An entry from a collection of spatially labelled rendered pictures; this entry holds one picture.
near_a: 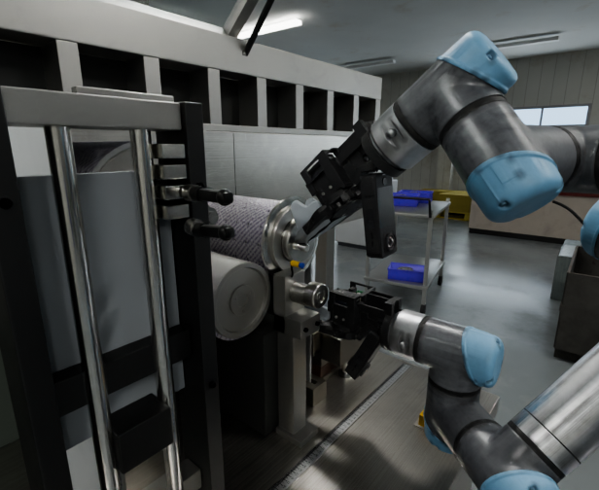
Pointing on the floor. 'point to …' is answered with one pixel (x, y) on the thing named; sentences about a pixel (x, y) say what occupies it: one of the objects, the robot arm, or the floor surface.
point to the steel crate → (588, 305)
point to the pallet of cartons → (460, 201)
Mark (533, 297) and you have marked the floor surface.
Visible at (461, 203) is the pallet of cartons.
